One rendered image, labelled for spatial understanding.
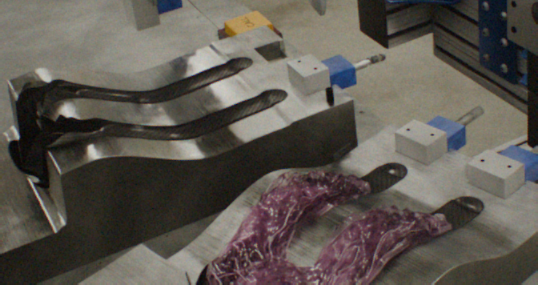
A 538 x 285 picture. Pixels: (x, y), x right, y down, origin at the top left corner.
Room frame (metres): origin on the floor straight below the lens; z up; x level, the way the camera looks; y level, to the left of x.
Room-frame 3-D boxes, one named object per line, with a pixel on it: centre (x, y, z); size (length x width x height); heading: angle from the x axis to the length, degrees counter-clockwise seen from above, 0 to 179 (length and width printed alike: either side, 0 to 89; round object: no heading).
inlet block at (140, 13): (1.39, 0.12, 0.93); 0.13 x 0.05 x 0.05; 111
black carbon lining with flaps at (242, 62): (1.12, 0.15, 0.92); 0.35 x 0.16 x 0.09; 111
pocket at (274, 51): (1.25, -0.03, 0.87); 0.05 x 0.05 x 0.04; 21
